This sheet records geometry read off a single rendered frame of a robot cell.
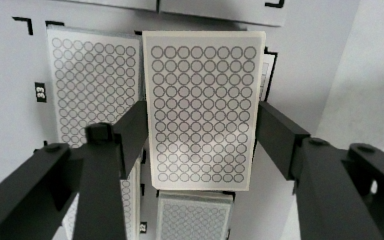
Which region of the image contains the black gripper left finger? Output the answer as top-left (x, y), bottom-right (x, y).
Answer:
top-left (0, 101), bottom-right (149, 240)

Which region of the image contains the clear plastic lid with yellow tape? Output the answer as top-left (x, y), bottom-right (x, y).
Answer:
top-left (155, 193), bottom-right (234, 240)

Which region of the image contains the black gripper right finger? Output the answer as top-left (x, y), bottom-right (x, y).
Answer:
top-left (255, 101), bottom-right (384, 240)

